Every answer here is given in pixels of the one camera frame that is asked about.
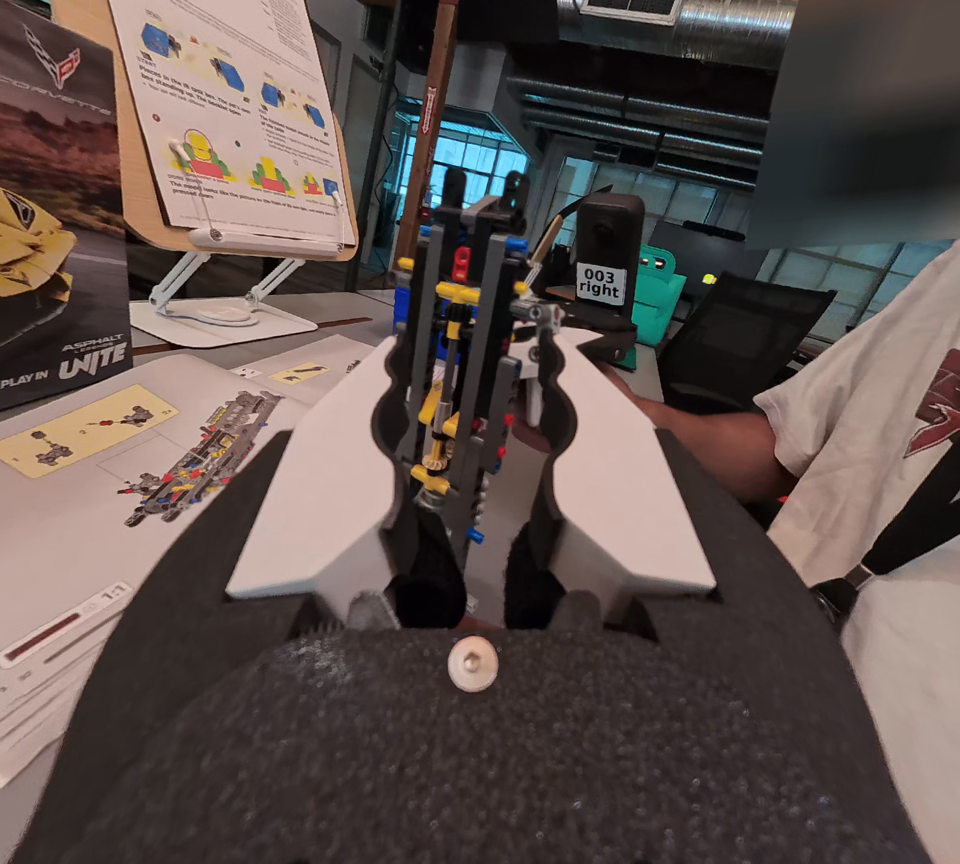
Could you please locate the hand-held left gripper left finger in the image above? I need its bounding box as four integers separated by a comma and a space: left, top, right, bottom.
225, 336, 468, 630

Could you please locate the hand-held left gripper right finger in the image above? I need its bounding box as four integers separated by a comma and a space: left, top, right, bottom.
504, 336, 719, 630

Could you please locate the lego car chassis model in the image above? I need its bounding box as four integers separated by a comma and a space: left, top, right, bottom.
390, 167, 560, 569

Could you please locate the person's right forearm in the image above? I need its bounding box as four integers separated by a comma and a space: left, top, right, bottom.
600, 363, 798, 503

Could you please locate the lego instruction booklet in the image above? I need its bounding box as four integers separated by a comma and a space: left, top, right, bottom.
0, 332, 380, 790

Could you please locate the lego set box yellow car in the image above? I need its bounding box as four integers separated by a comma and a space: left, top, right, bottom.
0, 0, 135, 411

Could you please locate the teal plastic object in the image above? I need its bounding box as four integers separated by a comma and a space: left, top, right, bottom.
628, 245, 687, 370

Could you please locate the black mesh office chair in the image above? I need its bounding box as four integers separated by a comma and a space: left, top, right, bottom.
658, 270, 839, 415

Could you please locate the white folding stand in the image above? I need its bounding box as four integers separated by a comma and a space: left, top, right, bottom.
129, 227, 360, 342

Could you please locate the black badge reel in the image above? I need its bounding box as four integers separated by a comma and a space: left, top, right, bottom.
811, 575, 860, 629

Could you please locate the printed instruction sheet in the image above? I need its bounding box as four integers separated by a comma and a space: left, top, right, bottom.
81, 0, 357, 254

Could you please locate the wooden post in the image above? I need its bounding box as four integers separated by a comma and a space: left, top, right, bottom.
393, 0, 460, 265

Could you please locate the metal air duct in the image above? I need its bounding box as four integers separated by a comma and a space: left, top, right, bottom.
667, 0, 796, 70

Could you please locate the black lanyard strap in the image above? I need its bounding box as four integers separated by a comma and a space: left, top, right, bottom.
810, 444, 960, 629

